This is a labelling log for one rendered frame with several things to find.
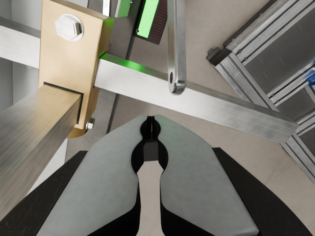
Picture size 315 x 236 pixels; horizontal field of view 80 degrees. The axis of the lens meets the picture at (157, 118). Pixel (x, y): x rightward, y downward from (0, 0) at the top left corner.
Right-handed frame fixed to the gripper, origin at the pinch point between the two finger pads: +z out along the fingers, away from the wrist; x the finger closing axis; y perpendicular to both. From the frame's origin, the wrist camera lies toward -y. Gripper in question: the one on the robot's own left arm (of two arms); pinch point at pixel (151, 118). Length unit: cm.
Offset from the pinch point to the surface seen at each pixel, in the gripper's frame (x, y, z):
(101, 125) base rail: -11.3, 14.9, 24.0
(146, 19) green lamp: -0.9, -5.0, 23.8
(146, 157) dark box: -6, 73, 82
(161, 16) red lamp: 1.5, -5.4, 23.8
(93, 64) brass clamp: -5.3, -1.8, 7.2
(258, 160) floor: 75, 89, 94
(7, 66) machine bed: -31.0, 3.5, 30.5
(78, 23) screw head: -5.9, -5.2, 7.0
